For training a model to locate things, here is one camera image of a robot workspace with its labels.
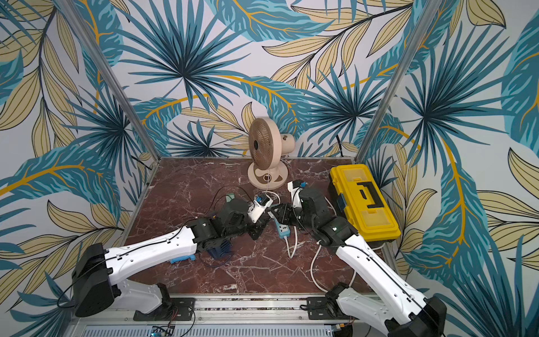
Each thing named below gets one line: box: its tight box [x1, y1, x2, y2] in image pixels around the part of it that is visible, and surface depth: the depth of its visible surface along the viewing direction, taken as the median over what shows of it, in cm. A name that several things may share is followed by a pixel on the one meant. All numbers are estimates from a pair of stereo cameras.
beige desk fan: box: [247, 116, 296, 191], surface depth 97 cm
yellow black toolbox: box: [328, 163, 401, 245], surface depth 86 cm
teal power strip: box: [274, 217, 292, 239], surface depth 92 cm
